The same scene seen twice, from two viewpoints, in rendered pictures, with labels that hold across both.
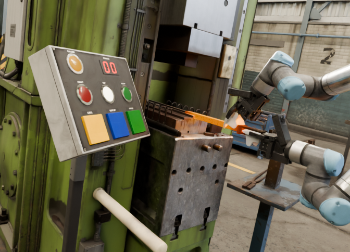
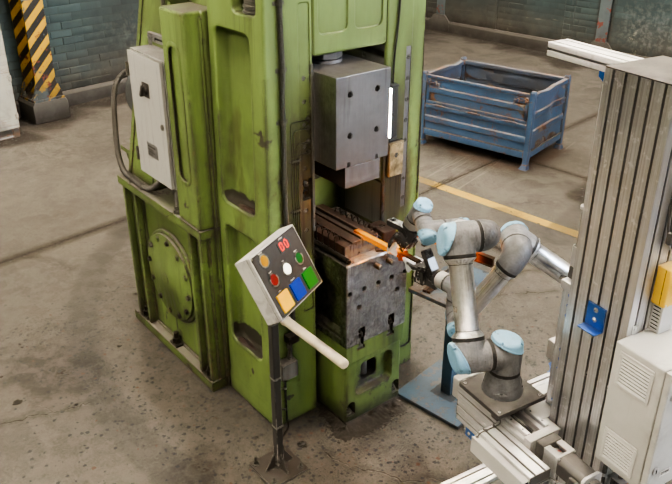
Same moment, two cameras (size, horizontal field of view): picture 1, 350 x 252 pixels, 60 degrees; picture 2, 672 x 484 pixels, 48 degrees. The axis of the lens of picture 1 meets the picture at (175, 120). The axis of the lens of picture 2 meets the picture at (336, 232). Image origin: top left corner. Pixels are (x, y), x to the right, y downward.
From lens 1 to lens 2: 2.25 m
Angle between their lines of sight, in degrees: 17
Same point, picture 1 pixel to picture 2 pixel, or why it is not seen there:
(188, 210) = (370, 321)
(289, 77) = (424, 229)
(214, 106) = (388, 205)
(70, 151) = (274, 319)
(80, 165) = not seen: hidden behind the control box
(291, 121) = (618, 46)
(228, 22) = (382, 142)
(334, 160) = not seen: hidden behind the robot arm
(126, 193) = (309, 314)
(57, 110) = (261, 296)
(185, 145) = (356, 269)
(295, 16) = not seen: outside the picture
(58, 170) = (237, 295)
